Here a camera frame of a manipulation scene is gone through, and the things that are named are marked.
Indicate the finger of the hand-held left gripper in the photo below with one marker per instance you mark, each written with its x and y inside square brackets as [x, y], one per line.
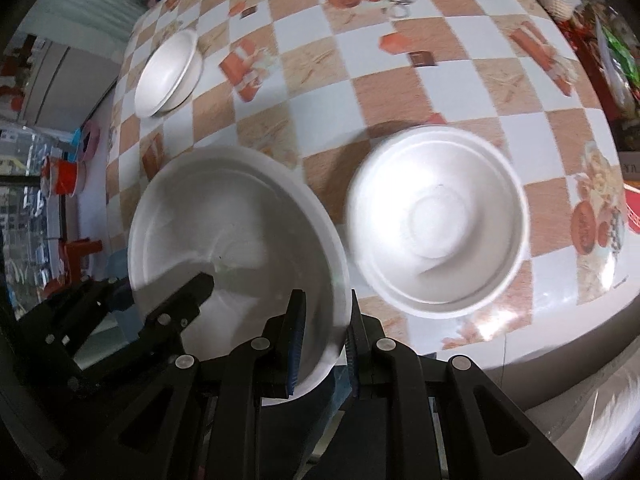
[120, 300]
[187, 300]

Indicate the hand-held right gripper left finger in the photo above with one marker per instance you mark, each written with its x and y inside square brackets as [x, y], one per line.
[297, 340]

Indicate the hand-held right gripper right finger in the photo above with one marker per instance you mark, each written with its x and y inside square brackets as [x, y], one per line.
[353, 360]

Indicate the white foam bowl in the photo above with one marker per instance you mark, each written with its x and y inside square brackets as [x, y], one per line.
[235, 210]
[165, 72]
[440, 220]

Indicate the red plastic stool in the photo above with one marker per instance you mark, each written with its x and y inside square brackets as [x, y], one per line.
[75, 255]

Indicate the red cup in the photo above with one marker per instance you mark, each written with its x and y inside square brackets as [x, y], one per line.
[65, 177]

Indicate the pink plastic basin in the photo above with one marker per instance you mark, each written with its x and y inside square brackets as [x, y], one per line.
[91, 142]

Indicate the blue plastic basin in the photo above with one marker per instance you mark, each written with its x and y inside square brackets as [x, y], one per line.
[77, 142]

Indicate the white low cabinet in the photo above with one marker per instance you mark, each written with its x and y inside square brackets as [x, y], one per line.
[60, 85]

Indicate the checkered printed tablecloth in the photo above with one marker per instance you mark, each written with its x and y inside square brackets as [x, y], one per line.
[380, 95]

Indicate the grey-green ribbed panel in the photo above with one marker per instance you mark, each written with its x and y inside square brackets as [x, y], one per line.
[85, 10]

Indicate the pile of snack packets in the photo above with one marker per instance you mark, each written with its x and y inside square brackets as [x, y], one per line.
[617, 55]

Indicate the fruit in white foam net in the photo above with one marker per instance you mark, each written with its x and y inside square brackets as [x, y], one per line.
[560, 2]

